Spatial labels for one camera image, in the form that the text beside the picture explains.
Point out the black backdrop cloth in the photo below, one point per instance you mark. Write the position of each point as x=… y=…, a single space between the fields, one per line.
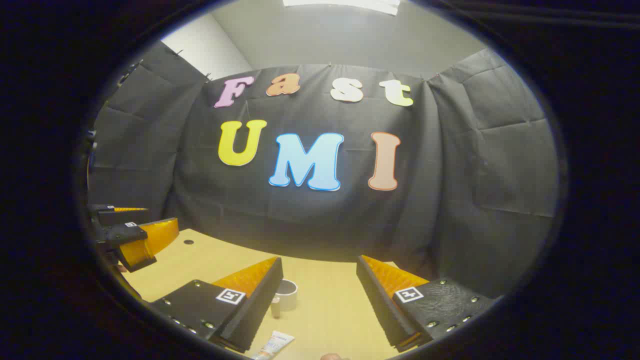
x=300 y=225

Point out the ceiling light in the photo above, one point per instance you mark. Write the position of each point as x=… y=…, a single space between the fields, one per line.
x=340 y=4

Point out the white toothpaste tube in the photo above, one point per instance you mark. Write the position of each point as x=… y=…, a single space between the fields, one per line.
x=275 y=344

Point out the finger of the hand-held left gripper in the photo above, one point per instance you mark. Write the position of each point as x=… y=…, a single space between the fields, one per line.
x=120 y=216
x=125 y=232

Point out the white cup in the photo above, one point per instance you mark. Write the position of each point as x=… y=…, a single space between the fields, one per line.
x=289 y=300

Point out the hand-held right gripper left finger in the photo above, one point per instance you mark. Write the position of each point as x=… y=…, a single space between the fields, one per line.
x=260 y=305

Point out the wooden desktop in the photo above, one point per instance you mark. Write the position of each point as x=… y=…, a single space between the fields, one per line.
x=325 y=310

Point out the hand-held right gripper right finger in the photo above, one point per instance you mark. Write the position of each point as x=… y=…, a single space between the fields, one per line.
x=380 y=305

